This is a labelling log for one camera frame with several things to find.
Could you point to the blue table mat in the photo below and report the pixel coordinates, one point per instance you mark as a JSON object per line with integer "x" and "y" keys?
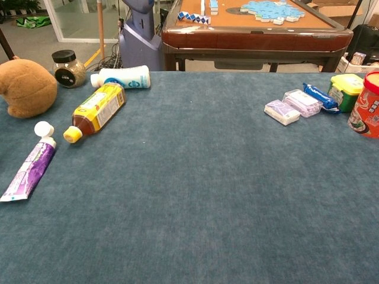
{"x": 192, "y": 192}

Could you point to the blue white snake cube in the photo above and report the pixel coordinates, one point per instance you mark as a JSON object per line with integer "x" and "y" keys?
{"x": 194, "y": 17}

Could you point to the brown plush toy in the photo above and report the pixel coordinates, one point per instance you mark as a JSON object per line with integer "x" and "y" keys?
{"x": 26, "y": 88}

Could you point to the red instant noodle cup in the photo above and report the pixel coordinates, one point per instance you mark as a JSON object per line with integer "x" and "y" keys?
{"x": 367, "y": 109}

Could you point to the dark slanted pole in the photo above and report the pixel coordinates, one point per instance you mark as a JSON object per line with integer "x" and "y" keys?
{"x": 6, "y": 44}

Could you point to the black bag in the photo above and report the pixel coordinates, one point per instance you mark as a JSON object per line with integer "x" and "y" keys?
{"x": 365, "y": 41}

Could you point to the brown mahjong table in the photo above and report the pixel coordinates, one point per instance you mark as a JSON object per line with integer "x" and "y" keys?
{"x": 251, "y": 40}

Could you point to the clear purple tissue pack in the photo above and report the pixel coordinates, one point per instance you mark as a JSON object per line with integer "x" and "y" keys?
{"x": 302, "y": 102}

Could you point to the white blue plastic bottle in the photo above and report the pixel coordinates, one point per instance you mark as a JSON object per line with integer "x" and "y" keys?
{"x": 127, "y": 77}

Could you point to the blue mahjong tile pile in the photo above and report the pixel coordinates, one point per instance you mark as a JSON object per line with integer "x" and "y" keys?
{"x": 272, "y": 10}

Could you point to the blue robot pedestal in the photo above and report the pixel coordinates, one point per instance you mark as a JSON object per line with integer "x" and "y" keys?
{"x": 137, "y": 44}

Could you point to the green bag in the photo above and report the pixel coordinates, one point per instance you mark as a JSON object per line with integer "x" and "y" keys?
{"x": 32, "y": 22}

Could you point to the blue snack packet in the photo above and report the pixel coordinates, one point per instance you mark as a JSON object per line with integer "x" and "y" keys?
{"x": 321, "y": 97}

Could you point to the white storage crate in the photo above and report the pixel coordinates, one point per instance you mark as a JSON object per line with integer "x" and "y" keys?
{"x": 346, "y": 68}

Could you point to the purple white tube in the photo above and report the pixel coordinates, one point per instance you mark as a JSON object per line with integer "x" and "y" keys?
{"x": 32, "y": 168}

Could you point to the wooden pole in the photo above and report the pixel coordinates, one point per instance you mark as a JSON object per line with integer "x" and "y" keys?
{"x": 101, "y": 29}

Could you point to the glass jar black lid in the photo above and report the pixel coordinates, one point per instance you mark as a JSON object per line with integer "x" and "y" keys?
{"x": 69, "y": 74}

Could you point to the white tissue pack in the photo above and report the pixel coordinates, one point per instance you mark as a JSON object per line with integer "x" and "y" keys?
{"x": 281, "y": 112}

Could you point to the yellow label tea bottle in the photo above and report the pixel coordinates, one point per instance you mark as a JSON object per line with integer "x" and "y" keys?
{"x": 97, "y": 109}

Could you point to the yellow lid green box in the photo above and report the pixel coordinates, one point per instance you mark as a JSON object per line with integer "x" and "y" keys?
{"x": 346, "y": 88}

